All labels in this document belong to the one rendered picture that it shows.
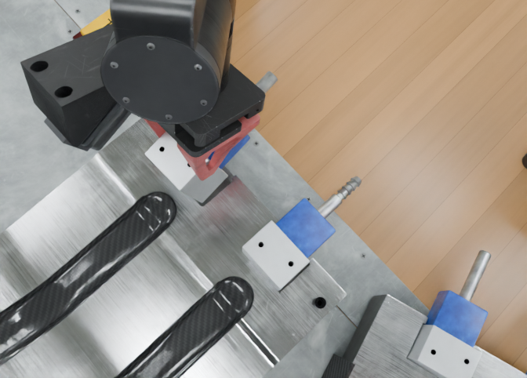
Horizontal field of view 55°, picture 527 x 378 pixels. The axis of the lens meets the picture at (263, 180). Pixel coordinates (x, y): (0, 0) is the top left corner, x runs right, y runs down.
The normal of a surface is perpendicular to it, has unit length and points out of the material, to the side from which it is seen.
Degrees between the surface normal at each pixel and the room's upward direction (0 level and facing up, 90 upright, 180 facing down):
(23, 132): 0
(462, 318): 0
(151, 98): 69
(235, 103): 22
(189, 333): 5
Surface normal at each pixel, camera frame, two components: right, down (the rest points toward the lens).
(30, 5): 0.04, -0.25
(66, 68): 0.14, -0.57
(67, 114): 0.69, 0.64
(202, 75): -0.07, 0.81
